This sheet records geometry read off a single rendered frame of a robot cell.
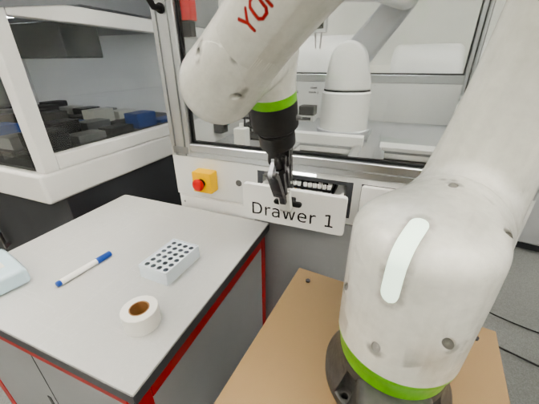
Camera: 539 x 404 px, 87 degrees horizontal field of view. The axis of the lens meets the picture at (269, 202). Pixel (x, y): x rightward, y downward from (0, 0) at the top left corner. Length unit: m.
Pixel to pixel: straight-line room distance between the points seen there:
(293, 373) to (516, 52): 0.43
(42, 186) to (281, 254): 0.82
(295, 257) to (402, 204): 0.74
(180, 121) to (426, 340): 0.89
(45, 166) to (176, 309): 0.71
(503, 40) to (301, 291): 0.42
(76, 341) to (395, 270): 0.60
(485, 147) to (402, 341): 0.22
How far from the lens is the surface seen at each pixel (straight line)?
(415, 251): 0.25
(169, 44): 0.99
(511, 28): 0.39
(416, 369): 0.33
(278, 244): 0.99
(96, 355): 0.66
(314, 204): 0.75
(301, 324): 0.48
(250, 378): 0.43
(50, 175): 1.19
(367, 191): 0.81
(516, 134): 0.38
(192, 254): 0.77
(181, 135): 1.01
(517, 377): 1.81
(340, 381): 0.41
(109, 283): 0.80
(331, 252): 0.95
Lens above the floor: 1.23
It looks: 26 degrees down
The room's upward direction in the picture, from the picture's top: straight up
